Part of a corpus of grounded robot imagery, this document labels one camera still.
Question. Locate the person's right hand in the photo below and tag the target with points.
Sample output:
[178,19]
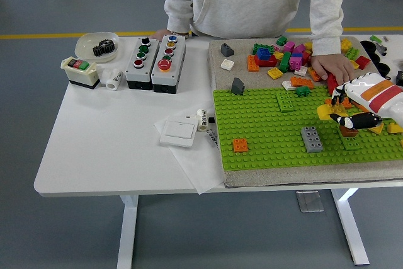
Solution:
[159,35]

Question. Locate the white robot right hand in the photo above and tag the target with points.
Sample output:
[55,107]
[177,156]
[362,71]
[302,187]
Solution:
[374,92]

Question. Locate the person's left hand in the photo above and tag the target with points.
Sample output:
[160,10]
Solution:
[333,64]

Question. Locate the yellow curved eight-stud brick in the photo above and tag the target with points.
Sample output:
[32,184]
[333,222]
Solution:
[325,111]

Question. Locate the brown four-stud brick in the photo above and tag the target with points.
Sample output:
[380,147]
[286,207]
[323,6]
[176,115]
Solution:
[348,132]

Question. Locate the green studded baseplate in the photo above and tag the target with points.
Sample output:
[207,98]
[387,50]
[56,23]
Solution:
[267,130]

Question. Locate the person's left forearm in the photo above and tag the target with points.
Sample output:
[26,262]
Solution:
[327,29]

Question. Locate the person's right forearm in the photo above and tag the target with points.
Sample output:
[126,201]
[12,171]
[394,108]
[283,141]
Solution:
[178,14]

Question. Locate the large red brick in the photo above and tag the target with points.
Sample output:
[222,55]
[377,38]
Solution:
[331,84]

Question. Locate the lime green brick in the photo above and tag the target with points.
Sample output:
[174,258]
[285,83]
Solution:
[352,53]

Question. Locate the orange eight-stud brick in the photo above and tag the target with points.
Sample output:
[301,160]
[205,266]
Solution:
[346,103]
[314,75]
[252,65]
[302,82]

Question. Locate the red four-stud brick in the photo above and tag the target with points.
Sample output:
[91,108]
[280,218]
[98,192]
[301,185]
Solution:
[362,62]

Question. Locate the yellow four-stud brick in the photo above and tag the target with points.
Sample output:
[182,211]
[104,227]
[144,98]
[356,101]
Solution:
[377,128]

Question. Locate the magenta four-stud brick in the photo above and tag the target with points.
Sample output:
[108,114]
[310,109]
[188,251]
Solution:
[296,63]

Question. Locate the small dark green brick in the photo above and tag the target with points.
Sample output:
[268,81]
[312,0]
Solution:
[303,91]

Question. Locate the pink brick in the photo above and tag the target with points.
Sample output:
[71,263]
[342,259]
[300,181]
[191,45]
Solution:
[288,46]

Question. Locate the long green brick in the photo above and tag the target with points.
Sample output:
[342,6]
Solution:
[285,62]

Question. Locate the white brick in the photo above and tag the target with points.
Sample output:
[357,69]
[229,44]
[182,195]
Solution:
[287,85]

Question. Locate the small yellow brick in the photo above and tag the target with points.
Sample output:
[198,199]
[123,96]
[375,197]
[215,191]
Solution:
[278,55]

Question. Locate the dark grey slope brick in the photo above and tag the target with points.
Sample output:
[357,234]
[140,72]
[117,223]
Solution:
[238,86]
[226,50]

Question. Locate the blue four-stud brick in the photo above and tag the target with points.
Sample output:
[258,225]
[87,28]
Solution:
[264,54]

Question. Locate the green eight-stud brick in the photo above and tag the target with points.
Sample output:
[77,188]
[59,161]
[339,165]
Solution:
[258,48]

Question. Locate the light grey eight-stud brick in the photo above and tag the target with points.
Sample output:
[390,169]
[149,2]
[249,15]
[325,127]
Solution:
[311,139]

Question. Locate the orange four-stud brick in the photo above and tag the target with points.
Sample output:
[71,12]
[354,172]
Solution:
[240,145]

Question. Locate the small black box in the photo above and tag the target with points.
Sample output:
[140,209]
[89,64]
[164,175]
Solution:
[400,77]

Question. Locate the small white tile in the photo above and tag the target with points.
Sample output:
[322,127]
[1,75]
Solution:
[301,70]

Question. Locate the grey metal part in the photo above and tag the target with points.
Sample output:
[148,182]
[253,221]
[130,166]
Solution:
[382,49]

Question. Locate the grey emergency-stop control box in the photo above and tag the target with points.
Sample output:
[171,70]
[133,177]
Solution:
[162,80]

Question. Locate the grey four-button control box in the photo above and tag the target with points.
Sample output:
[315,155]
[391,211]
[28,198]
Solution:
[135,75]

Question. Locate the small green block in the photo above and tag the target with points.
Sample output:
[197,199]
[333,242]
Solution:
[375,39]

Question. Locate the green flat eight-stud plate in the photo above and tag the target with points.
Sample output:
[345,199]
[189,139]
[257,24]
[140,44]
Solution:
[286,101]
[352,143]

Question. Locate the black gear stack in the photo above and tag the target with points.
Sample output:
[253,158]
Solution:
[104,48]

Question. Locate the yellow flat square tile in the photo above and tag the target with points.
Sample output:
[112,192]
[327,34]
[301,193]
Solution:
[275,73]

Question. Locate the white pipe fitting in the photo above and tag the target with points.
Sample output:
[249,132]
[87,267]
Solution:
[113,81]

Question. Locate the white square tile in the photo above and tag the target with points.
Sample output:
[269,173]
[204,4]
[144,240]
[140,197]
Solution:
[227,64]

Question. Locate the white plastic bowl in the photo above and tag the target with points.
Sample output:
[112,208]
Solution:
[83,45]

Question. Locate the small white labelled cylinder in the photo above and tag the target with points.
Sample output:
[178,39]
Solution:
[201,121]

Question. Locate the silver floor plate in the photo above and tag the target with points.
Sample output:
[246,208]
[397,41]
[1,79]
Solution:
[310,201]

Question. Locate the white paper sheet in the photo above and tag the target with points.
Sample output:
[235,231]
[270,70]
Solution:
[195,168]

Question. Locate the grey-brown mat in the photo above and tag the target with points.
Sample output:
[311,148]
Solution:
[252,177]

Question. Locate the white table leg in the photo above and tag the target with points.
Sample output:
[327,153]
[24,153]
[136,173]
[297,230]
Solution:
[354,234]
[127,234]

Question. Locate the cream red-green switch box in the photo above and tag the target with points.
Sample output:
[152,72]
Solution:
[78,75]

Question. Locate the white wall switch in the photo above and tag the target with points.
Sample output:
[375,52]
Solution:
[178,132]

